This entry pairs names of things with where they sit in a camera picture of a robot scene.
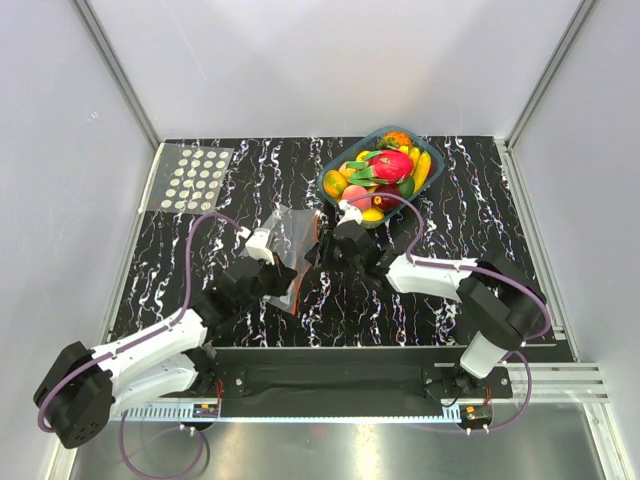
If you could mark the yellow banana bunch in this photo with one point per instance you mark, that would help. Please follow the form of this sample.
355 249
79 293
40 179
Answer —
422 162

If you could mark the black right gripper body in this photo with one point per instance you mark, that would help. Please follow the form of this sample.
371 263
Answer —
334 255

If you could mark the green lime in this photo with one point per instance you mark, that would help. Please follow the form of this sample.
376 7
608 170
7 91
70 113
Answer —
407 187

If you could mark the white slotted cable duct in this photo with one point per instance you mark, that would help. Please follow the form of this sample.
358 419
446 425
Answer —
209 413

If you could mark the yellow green mango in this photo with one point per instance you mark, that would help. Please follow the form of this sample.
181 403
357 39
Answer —
334 183

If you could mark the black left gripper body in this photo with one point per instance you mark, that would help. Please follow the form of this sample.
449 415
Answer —
270 281

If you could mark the clear sheet with white dots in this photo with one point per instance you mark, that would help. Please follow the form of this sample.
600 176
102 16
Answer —
186 179

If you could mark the aluminium frame rail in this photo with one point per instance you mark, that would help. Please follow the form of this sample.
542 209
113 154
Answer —
550 383

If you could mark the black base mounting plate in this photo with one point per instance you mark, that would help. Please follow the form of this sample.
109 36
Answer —
244 371

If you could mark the transparent blue plastic fruit tray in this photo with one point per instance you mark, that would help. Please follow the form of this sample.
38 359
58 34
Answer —
367 144

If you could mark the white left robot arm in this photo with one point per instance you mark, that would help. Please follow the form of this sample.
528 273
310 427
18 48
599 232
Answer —
85 387

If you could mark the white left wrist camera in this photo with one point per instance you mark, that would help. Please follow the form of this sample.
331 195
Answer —
258 246

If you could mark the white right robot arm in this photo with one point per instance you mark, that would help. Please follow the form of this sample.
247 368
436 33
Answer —
506 307

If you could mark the pink dragon fruit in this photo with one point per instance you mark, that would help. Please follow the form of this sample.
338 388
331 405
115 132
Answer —
380 167

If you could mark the clear zip top bag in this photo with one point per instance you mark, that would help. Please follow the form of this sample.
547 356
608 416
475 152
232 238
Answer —
294 234

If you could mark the yellow lemon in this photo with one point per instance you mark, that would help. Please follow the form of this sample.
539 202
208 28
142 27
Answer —
373 215

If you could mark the orange pineapple toy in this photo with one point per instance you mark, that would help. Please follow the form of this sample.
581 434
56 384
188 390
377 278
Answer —
394 140

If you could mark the pink peach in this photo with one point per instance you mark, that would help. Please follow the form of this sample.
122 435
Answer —
357 196

